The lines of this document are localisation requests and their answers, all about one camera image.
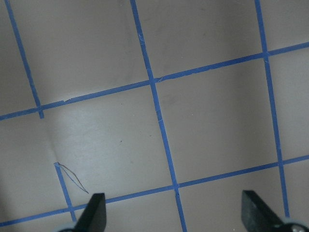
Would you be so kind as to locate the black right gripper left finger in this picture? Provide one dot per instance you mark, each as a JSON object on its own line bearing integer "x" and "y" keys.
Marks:
{"x": 93, "y": 218}

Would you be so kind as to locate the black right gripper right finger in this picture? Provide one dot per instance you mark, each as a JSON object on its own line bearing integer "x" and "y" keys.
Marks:
{"x": 257, "y": 216}

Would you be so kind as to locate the loose blue tape thread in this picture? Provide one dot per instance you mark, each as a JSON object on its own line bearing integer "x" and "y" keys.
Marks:
{"x": 73, "y": 177}

